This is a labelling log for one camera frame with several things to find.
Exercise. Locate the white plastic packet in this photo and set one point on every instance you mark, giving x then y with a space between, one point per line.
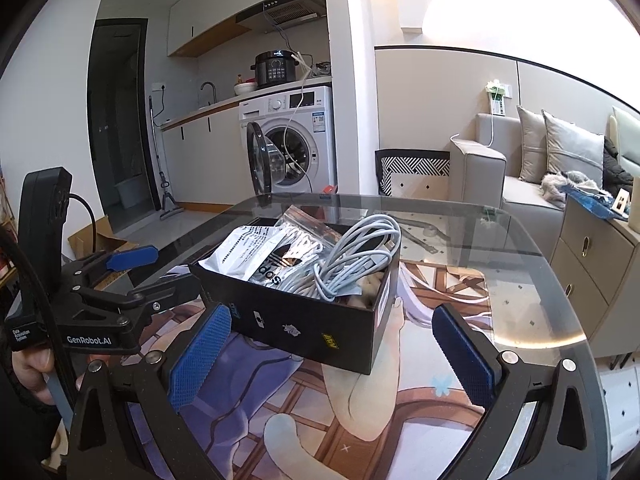
245 255

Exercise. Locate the black faucet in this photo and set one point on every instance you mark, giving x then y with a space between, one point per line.
207 84

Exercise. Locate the black cardboard box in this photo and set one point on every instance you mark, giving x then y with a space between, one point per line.
300 330

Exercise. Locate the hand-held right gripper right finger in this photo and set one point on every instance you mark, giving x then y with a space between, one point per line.
462 355

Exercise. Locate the small orange box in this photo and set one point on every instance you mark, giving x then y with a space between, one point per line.
329 190

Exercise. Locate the pale cushion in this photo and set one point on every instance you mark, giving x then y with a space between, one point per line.
625 135

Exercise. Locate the dark glass door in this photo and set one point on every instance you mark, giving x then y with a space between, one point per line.
120 110

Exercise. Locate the kitchen counter cabinet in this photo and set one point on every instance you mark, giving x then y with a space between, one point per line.
210 160

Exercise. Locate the blue plastic packet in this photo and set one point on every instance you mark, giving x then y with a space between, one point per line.
590 202

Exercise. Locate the zip bag with white ribbon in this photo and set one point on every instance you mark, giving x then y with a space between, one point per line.
300 240

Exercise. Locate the white washing machine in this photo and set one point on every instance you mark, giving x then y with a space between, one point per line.
310 125

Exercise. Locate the brown cardboard box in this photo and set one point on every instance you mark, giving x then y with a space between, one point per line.
95 240

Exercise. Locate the white bowl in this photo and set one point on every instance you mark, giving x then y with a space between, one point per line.
244 88

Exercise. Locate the wall socket with charger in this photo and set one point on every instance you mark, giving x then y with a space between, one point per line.
497 102

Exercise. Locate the beige drawer cabinet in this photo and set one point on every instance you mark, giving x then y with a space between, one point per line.
600 270

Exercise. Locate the grey cushion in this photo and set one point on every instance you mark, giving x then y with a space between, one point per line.
532 145
575 155

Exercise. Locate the black white patterned chair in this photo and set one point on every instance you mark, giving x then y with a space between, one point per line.
415 165

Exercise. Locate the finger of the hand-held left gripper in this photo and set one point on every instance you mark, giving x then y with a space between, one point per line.
170 290
132 258

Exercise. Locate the black jacket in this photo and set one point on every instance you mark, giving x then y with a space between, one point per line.
615 170

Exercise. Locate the grey fluffy cloth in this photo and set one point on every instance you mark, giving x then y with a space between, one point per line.
552 185

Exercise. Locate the beige sofa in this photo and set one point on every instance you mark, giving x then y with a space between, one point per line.
520 195

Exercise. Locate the range hood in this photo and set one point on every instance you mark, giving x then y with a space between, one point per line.
285 10

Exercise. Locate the printed desk mat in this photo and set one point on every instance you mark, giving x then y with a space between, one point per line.
400 395

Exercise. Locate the flat mop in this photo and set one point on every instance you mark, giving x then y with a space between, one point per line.
170 210

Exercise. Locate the person's left hand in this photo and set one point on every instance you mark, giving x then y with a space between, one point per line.
30 367

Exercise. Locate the black pressure cooker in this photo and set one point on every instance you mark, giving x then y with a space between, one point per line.
275 70

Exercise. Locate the grey bin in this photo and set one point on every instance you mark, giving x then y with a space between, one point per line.
131 192

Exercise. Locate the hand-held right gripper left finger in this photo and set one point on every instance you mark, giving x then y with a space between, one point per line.
200 355

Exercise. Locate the white wall cabinets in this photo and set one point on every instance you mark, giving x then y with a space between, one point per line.
200 15

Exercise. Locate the small white card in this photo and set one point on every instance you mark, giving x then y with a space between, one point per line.
620 201

